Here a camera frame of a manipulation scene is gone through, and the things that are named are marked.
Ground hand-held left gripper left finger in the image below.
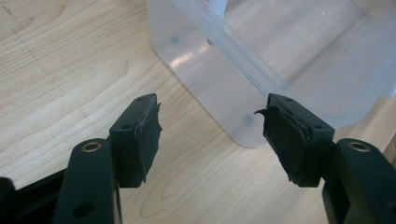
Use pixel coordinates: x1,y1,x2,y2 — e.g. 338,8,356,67
108,92,163,189

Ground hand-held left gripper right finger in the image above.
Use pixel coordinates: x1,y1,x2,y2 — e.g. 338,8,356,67
254,92,336,189

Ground clear plastic storage box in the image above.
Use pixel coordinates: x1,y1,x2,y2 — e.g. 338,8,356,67
147,0,396,148

